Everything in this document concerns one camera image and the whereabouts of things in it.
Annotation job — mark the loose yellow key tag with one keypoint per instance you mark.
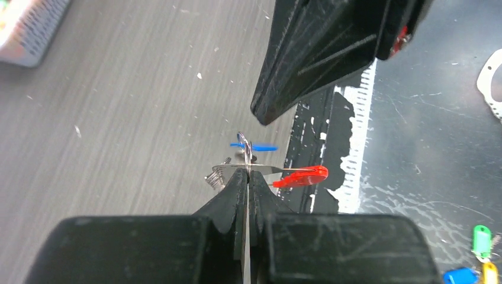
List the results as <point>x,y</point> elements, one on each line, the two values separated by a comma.
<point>489,273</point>

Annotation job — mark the white keyring holder disc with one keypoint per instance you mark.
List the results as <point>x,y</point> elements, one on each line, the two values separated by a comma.
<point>484,82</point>

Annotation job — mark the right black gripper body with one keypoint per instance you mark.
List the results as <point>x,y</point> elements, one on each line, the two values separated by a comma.
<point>401,21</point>

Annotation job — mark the silver split keyring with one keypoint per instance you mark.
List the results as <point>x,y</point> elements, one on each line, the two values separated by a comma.
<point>247,151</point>

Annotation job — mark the loose blue key tag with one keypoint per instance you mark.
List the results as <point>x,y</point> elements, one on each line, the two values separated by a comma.
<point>463,275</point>

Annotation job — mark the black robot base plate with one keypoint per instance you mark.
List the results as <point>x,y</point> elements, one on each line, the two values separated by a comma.
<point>319,136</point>

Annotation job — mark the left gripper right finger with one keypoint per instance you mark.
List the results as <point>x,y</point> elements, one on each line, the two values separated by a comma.
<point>334,248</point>

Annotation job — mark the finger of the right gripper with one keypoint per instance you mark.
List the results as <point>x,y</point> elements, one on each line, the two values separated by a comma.
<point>335,40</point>
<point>271,98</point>

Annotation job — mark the key with blue tag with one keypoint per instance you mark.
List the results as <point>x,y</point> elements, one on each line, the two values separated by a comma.
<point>256,147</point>

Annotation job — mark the white plastic basket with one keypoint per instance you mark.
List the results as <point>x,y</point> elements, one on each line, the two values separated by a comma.
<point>28,28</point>

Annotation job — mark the loose green key tag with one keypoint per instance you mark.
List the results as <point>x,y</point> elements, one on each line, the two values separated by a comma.
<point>482,243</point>

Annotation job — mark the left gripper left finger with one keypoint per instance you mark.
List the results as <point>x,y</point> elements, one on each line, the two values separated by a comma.
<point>204,247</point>

